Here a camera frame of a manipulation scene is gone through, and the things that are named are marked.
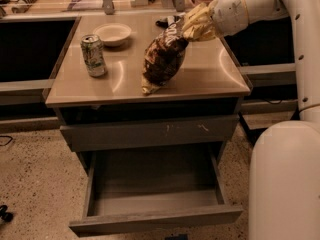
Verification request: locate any black floor cable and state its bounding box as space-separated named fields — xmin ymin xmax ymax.
xmin=0 ymin=134 xmax=15 ymax=148

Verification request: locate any open grey middle drawer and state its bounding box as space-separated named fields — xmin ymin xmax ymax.
xmin=69 ymin=144 xmax=243 ymax=237

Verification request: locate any white bowl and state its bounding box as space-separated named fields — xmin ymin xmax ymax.
xmin=93 ymin=23 xmax=131 ymax=47

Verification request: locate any purple booklet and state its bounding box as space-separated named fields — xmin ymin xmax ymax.
xmin=67 ymin=0 xmax=103 ymax=11

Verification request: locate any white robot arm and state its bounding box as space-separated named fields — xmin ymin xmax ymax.
xmin=183 ymin=0 xmax=320 ymax=240

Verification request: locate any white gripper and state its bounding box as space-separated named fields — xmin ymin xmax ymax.
xmin=182 ymin=0 xmax=249 ymax=42

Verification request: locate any grey drawer cabinet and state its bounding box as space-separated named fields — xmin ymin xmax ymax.
xmin=46 ymin=13 xmax=251 ymax=168

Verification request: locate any brown chip bag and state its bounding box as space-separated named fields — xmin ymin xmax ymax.
xmin=141 ymin=19 xmax=189 ymax=95

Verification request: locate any closed grey top drawer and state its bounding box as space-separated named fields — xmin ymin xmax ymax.
xmin=60 ymin=115 xmax=238 ymax=152

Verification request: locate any green white soda can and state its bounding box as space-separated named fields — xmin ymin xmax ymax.
xmin=80 ymin=34 xmax=107 ymax=77

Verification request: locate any black caster at left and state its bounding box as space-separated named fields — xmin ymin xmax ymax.
xmin=0 ymin=205 xmax=13 ymax=222

